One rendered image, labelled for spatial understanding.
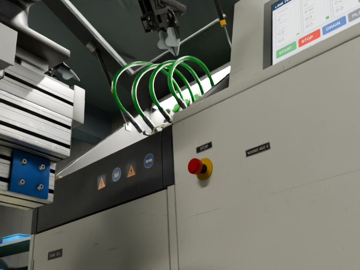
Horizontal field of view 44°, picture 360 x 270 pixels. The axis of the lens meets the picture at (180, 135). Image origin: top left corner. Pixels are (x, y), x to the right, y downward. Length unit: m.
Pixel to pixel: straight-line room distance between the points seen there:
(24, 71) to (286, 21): 0.80
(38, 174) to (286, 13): 0.89
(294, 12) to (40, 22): 2.63
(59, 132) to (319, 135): 0.53
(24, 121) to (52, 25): 2.87
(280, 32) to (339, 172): 0.67
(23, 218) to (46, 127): 4.87
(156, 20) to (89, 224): 0.65
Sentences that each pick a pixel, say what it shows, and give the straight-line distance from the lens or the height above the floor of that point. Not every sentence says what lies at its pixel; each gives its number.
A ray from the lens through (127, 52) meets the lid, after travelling 2.03.
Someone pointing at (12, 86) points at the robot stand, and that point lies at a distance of 0.93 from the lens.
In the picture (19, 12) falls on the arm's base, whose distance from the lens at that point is 1.05.
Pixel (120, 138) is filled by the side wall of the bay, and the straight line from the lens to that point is 1.92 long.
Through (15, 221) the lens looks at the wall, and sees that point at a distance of 5.91.
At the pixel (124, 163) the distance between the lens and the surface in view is 1.25.
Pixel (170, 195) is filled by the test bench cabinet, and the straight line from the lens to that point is 1.08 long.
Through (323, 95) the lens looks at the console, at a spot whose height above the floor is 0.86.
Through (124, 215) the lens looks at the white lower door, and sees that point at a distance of 1.21.
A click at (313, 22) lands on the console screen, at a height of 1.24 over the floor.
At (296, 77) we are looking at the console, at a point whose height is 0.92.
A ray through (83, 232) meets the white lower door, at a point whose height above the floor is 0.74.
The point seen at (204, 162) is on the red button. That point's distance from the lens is 1.02.
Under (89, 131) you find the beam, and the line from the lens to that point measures 4.70.
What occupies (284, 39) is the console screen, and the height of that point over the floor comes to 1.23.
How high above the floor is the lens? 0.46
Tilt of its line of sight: 24 degrees up
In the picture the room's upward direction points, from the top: 3 degrees counter-clockwise
